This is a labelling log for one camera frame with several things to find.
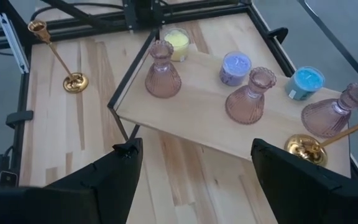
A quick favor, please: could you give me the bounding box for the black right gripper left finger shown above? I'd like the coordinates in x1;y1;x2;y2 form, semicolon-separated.
0;138;144;224

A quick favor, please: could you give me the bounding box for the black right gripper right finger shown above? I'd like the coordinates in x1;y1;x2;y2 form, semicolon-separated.
250;138;358;224

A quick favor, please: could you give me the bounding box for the gold candlestick holder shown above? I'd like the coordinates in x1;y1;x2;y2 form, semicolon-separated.
283;113;358;167
27;20;90;94

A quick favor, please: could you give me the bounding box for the pink ribbed glass candle holder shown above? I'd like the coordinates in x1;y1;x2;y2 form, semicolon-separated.
301;82;358;139
144;39;182;100
224;67;277;126

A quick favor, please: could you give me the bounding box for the blue jar candle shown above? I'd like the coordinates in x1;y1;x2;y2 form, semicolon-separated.
284;65;326;101

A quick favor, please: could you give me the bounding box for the purple jar candle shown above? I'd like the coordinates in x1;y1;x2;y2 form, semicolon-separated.
218;51;253;87

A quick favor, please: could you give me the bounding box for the yellow jar candle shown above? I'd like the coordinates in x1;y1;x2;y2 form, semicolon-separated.
163;27;191;62

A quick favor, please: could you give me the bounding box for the silver aluminium profile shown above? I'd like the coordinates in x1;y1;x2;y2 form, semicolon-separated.
0;12;30;75

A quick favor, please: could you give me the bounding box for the black table camera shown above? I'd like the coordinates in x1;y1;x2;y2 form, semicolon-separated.
0;169;20;189

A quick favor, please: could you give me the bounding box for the black frame bracket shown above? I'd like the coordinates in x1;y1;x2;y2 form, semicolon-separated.
5;110;34;129
267;27;289;44

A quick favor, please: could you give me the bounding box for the wooden shelf riser black frame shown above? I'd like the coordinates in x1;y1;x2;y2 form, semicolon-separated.
107;27;358;187

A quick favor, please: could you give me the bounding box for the black aluminium table frame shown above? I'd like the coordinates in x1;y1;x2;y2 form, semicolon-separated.
0;0;358;187

